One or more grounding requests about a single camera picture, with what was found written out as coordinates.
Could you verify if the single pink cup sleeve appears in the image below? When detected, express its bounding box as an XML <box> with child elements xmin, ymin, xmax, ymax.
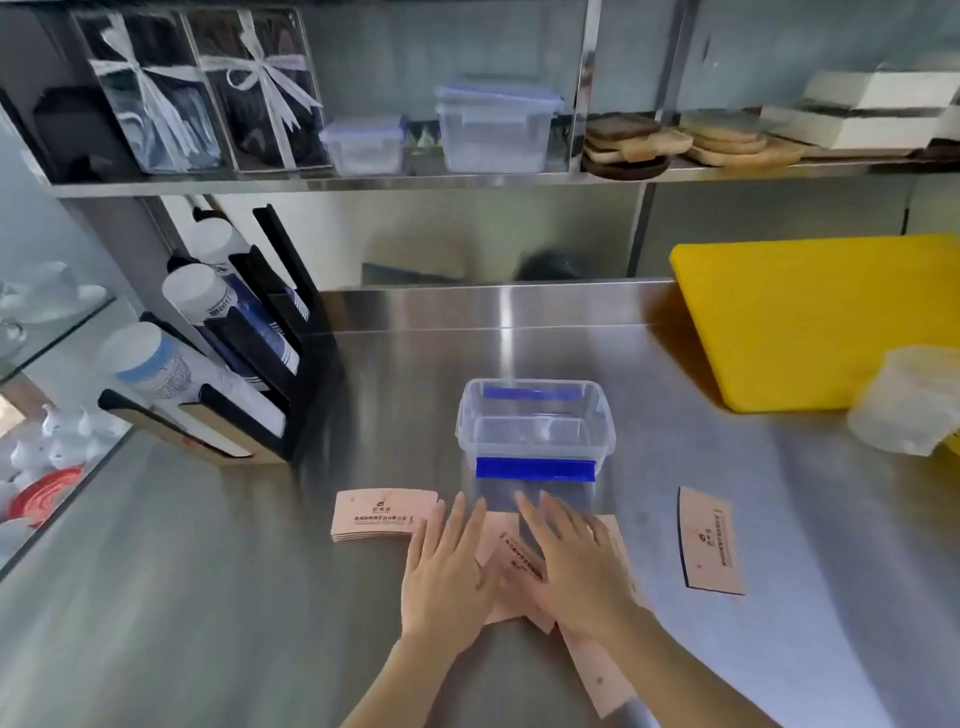
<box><xmin>677</xmin><ymin>486</ymin><xmax>747</xmax><ymax>597</ymax></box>

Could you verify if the large clear lidded container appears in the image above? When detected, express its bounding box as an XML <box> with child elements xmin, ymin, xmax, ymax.
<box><xmin>434</xmin><ymin>78</ymin><xmax>565</xmax><ymax>175</ymax></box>

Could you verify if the person's left hand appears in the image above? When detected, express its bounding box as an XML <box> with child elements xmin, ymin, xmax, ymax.
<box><xmin>399</xmin><ymin>492</ymin><xmax>500</xmax><ymax>649</ymax></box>

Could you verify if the stainless steel shelf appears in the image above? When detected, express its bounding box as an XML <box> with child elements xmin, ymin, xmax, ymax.
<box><xmin>0</xmin><ymin>0</ymin><xmax>960</xmax><ymax>200</ymax></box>

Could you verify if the red saucer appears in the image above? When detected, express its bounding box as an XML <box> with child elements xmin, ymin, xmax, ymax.
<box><xmin>7</xmin><ymin>466</ymin><xmax>85</xmax><ymax>528</ymax></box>

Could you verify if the stack of brown wooden trays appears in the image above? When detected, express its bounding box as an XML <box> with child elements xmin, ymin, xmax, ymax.
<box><xmin>581</xmin><ymin>112</ymin><xmax>695</xmax><ymax>181</ymax></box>

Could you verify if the person's right hand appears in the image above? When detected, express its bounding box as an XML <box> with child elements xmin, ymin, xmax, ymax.
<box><xmin>513</xmin><ymin>489</ymin><xmax>655</xmax><ymax>640</ymax></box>

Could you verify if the stack of pink cup sleeves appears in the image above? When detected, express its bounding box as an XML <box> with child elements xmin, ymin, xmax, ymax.
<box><xmin>330</xmin><ymin>488</ymin><xmax>439</xmax><ymax>544</ymax></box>

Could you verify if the small clear lidded container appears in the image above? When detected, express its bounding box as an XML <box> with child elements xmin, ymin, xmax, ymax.
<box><xmin>320</xmin><ymin>114</ymin><xmax>409</xmax><ymax>178</ymax></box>

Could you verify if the medium paper cup sleeve dark-blue print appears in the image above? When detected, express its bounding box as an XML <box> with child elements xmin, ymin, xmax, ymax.
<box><xmin>161</xmin><ymin>263</ymin><xmax>300</xmax><ymax>391</ymax></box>

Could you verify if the clear plastic measuring cup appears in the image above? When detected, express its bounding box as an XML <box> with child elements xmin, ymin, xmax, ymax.
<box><xmin>847</xmin><ymin>346</ymin><xmax>960</xmax><ymax>457</ymax></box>

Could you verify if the narrow white paper cup sleeve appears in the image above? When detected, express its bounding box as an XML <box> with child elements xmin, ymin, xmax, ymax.
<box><xmin>191</xmin><ymin>217</ymin><xmax>310</xmax><ymax>320</ymax></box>

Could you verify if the group of white porcelain tableware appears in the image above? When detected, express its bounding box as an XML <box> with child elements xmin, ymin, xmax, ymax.
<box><xmin>0</xmin><ymin>403</ymin><xmax>133</xmax><ymax>556</ymax></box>

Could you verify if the yellow cutting board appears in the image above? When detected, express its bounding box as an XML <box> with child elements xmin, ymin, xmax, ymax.
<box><xmin>668</xmin><ymin>233</ymin><xmax>960</xmax><ymax>415</ymax></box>

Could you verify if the black cup holder rack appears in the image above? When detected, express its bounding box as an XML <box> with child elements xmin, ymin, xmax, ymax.
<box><xmin>98</xmin><ymin>203</ymin><xmax>339</xmax><ymax>466</ymax></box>

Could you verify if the wide paper cup sleeve light-blue band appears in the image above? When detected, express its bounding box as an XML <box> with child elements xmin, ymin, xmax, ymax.
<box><xmin>97</xmin><ymin>322</ymin><xmax>288</xmax><ymax>440</ymax></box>

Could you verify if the clear container with blue clips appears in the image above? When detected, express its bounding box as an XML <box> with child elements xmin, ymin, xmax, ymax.
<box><xmin>455</xmin><ymin>377</ymin><xmax>618</xmax><ymax>484</ymax></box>

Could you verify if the person's right forearm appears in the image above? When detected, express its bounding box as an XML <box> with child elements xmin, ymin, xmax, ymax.
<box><xmin>599</xmin><ymin>605</ymin><xmax>781</xmax><ymax>728</ymax></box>

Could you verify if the glass shelf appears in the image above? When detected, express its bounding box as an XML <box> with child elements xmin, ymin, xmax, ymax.
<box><xmin>0</xmin><ymin>296</ymin><xmax>118</xmax><ymax>384</ymax></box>

